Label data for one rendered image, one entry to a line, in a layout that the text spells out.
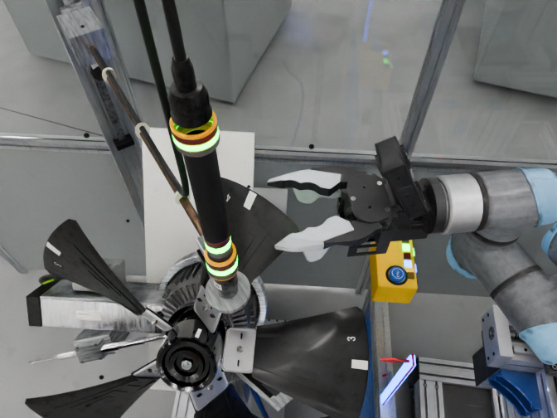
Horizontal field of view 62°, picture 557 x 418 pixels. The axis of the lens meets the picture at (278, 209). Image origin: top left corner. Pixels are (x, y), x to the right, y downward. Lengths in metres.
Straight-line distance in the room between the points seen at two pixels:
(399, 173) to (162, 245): 0.76
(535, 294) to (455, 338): 1.73
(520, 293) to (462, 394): 1.43
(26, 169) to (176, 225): 0.87
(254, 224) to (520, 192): 0.44
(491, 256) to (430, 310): 1.73
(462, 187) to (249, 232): 0.40
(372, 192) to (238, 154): 0.55
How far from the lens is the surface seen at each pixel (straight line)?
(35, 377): 2.45
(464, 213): 0.59
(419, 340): 2.34
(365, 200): 0.56
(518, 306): 0.68
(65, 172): 1.83
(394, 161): 0.50
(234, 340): 0.99
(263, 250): 0.83
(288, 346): 0.97
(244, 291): 0.72
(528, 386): 1.40
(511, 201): 0.62
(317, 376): 0.97
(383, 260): 1.22
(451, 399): 2.07
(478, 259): 0.70
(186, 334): 0.92
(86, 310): 1.16
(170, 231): 1.15
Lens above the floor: 2.11
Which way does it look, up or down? 55 degrees down
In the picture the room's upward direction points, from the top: straight up
